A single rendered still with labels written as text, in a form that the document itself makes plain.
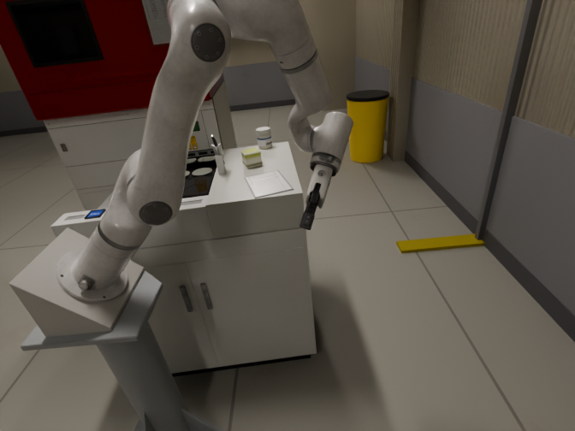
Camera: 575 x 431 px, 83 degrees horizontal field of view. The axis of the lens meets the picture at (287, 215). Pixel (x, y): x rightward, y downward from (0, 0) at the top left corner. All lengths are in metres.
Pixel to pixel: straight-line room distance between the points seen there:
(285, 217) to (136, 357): 0.68
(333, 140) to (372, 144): 3.04
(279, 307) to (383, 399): 0.63
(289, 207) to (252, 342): 0.73
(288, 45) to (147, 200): 0.45
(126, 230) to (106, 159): 1.05
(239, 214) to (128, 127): 0.85
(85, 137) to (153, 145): 1.18
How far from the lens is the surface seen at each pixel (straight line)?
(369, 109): 3.80
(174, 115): 0.74
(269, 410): 1.72
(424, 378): 1.82
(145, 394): 1.38
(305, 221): 0.87
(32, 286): 1.06
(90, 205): 2.10
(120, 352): 1.22
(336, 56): 6.61
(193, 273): 1.37
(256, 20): 0.72
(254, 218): 1.21
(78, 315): 1.04
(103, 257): 0.99
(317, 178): 0.86
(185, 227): 1.25
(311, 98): 0.81
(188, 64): 0.64
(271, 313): 1.51
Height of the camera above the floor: 1.48
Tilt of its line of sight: 30 degrees down
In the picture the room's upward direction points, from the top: 7 degrees counter-clockwise
